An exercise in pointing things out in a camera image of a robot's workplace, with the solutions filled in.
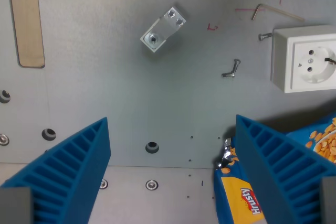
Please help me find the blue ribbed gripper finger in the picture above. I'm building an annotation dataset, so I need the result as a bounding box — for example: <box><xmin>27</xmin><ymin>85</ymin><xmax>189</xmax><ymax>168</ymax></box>
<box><xmin>0</xmin><ymin>116</ymin><xmax>112</xmax><ymax>224</ymax></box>
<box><xmin>236</xmin><ymin>114</ymin><xmax>336</xmax><ymax>224</ymax></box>

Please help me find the blue peanut snack bag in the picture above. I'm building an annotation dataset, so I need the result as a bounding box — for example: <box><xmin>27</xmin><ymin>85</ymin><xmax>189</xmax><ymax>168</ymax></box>
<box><xmin>213</xmin><ymin>112</ymin><xmax>336</xmax><ymax>224</ymax></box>

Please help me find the wooden flat stick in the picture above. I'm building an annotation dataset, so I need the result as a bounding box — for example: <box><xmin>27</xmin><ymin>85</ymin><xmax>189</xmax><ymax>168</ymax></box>
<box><xmin>7</xmin><ymin>0</ymin><xmax>46</xmax><ymax>68</ymax></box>

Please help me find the metal hex key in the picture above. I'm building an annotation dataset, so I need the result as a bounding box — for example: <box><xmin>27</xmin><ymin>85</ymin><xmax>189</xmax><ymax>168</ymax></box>
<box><xmin>250</xmin><ymin>3</ymin><xmax>306</xmax><ymax>23</ymax></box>

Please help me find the white wall power socket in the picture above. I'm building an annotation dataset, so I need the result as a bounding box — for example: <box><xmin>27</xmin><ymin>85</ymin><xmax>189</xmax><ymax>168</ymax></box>
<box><xmin>270</xmin><ymin>24</ymin><xmax>336</xmax><ymax>93</ymax></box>

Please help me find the aluminium bracket block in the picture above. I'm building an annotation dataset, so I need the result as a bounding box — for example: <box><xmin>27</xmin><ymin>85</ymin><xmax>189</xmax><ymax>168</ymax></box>
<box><xmin>140</xmin><ymin>2</ymin><xmax>188</xmax><ymax>55</ymax></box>

